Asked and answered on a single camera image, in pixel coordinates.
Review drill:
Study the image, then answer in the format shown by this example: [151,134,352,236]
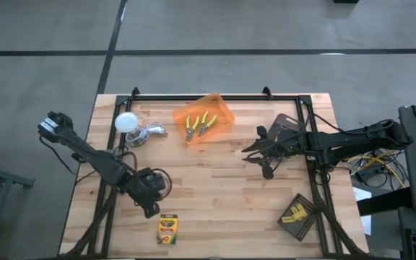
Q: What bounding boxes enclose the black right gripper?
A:
[241,126,305,181]

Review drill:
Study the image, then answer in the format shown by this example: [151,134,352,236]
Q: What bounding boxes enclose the yellow crayon box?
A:
[157,213,178,246]

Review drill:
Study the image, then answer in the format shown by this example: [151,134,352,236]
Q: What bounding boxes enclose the yellow-handled pliers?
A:
[197,110,219,137]
[185,114,201,142]

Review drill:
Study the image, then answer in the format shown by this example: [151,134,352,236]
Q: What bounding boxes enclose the grey plastic bin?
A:
[265,113,307,145]

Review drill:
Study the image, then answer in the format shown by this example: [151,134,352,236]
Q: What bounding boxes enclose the orange translucent plastic bin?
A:
[172,92,236,147]

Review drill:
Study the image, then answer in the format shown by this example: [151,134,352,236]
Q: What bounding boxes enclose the white bulb table lamp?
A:
[114,111,148,148]

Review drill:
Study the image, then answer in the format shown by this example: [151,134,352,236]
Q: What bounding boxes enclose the black mesh basket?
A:
[277,193,321,242]

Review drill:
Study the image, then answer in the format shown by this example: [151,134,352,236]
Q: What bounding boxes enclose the white lamp cable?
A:
[130,121,168,144]

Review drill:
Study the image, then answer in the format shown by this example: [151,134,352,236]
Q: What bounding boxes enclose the black aluminium table frame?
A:
[59,86,370,260]

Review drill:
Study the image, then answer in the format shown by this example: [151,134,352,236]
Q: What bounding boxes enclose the yellow cable bundle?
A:
[344,147,411,191]

